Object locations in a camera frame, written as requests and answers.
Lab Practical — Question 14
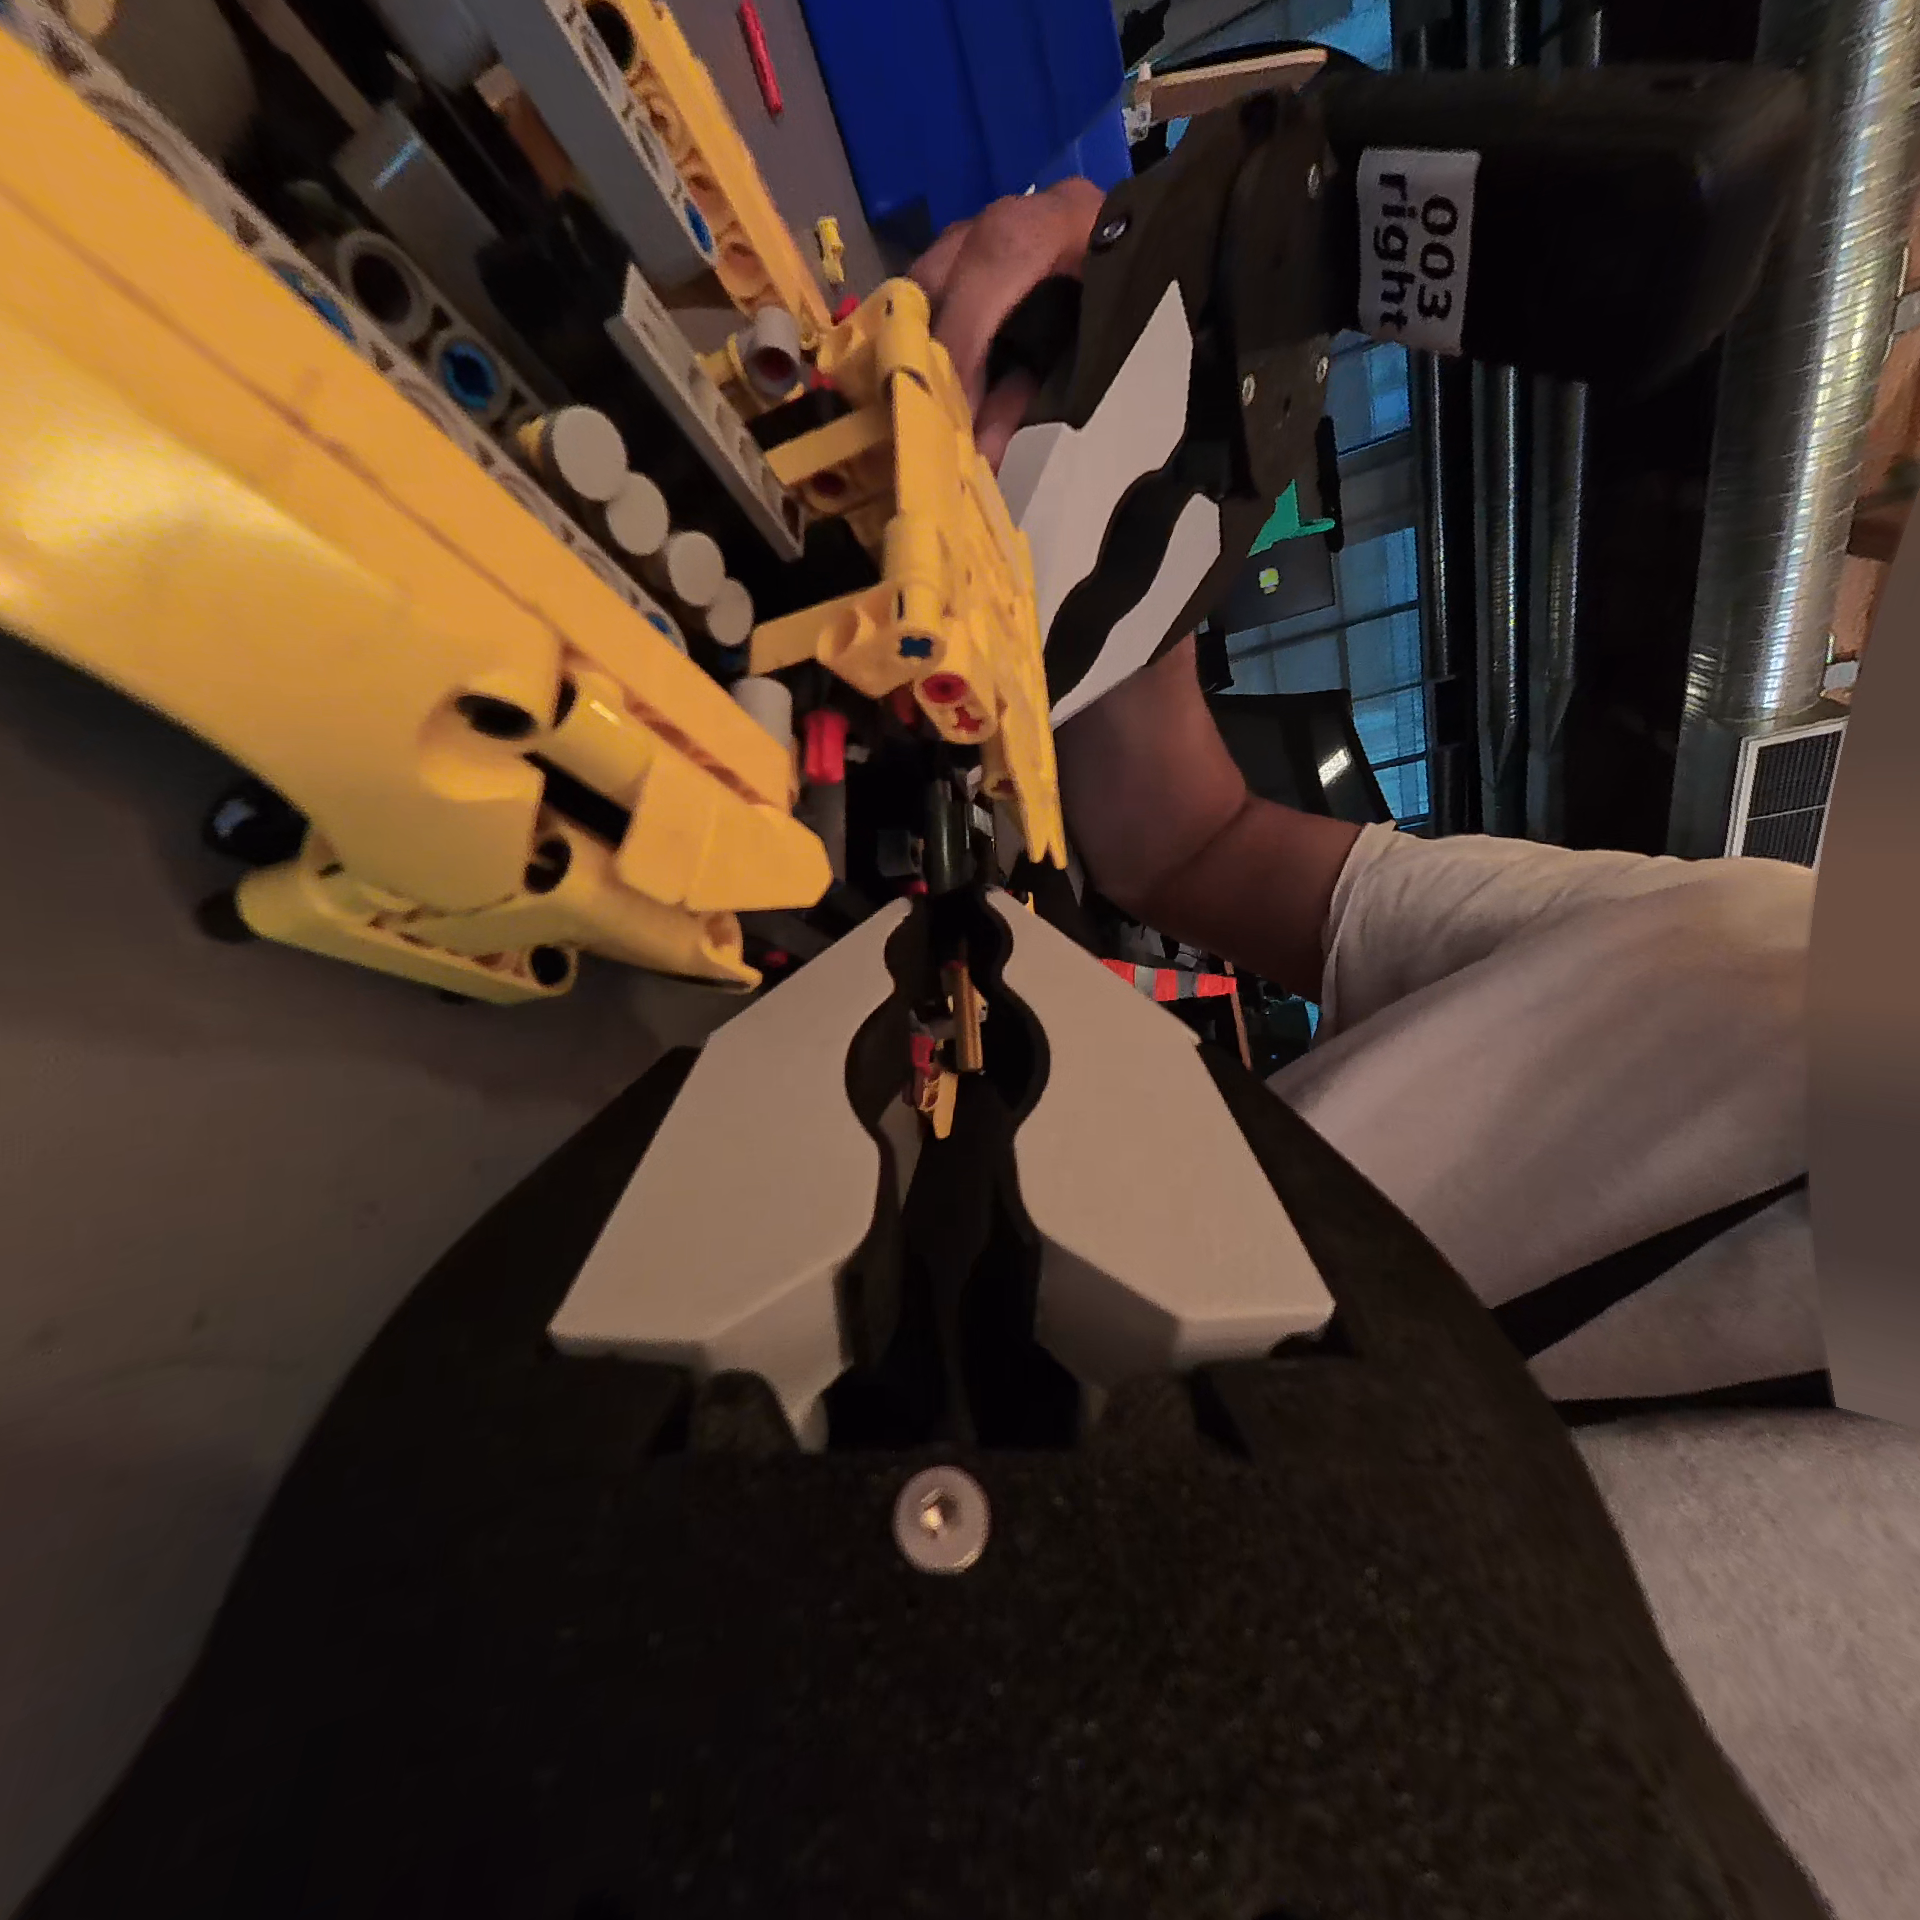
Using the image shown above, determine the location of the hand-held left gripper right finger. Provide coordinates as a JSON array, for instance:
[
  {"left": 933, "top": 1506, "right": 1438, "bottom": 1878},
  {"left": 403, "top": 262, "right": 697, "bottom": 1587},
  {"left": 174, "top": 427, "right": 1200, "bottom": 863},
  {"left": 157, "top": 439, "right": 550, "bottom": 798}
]
[{"left": 967, "top": 885, "right": 1336, "bottom": 1391}]

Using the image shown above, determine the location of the person's right hand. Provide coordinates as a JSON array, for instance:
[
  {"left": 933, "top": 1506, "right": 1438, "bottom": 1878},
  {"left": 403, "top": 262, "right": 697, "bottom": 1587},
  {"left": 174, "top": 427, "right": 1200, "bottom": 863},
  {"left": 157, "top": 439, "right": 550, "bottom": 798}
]
[{"left": 902, "top": 176, "right": 1109, "bottom": 474}]

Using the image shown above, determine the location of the black lanyard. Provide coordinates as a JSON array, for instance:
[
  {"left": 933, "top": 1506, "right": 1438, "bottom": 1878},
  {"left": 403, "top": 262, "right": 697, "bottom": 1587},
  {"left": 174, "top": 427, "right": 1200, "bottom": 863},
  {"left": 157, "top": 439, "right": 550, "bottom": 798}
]
[{"left": 1492, "top": 1178, "right": 1840, "bottom": 1426}]

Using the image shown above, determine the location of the silver ventilation duct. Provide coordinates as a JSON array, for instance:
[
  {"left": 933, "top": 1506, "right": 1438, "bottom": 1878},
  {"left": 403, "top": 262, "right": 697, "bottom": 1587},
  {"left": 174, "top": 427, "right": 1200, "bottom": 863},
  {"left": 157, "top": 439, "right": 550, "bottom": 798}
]
[{"left": 1663, "top": 0, "right": 1920, "bottom": 858}]

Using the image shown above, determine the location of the yellow toy brick car model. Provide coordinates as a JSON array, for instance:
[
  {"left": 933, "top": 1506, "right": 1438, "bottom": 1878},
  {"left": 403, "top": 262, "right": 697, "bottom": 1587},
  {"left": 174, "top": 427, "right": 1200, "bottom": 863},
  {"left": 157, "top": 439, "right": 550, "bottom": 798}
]
[{"left": 0, "top": 0, "right": 1075, "bottom": 1143}]

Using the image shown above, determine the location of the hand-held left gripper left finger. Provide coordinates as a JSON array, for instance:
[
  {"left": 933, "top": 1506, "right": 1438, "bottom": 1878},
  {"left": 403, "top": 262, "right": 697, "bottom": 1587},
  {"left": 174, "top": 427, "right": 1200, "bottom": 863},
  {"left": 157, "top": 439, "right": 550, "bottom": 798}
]
[{"left": 547, "top": 888, "right": 935, "bottom": 1375}]

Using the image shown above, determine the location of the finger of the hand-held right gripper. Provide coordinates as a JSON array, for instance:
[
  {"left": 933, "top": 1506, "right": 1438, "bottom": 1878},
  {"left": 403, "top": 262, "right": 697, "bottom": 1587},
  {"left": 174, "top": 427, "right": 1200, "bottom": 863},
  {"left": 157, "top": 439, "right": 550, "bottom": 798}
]
[
  {"left": 997, "top": 282, "right": 1201, "bottom": 666},
  {"left": 1047, "top": 496, "right": 1225, "bottom": 731}
]

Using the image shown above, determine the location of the blue storage bin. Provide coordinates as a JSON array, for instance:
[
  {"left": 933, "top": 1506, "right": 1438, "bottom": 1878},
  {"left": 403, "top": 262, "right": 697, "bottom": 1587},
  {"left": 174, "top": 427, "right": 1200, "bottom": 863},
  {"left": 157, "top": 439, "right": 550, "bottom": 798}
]
[{"left": 803, "top": 0, "right": 1134, "bottom": 226}]

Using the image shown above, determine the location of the wooden document stand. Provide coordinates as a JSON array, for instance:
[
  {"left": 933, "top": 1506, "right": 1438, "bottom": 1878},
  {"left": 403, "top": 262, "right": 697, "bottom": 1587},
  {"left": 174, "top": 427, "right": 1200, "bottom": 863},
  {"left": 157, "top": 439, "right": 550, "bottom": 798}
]
[{"left": 1131, "top": 47, "right": 1328, "bottom": 121}]

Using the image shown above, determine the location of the person's right forearm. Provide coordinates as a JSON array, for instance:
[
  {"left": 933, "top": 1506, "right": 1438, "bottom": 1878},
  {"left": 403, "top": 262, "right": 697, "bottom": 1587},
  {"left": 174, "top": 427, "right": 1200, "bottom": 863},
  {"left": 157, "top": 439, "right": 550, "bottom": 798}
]
[{"left": 1053, "top": 639, "right": 1369, "bottom": 1005}]

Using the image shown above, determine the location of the white vent grille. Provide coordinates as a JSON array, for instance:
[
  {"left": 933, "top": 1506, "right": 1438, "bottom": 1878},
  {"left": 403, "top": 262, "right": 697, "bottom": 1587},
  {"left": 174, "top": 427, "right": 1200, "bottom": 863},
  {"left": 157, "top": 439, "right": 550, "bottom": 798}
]
[{"left": 1726, "top": 721, "right": 1846, "bottom": 870}]

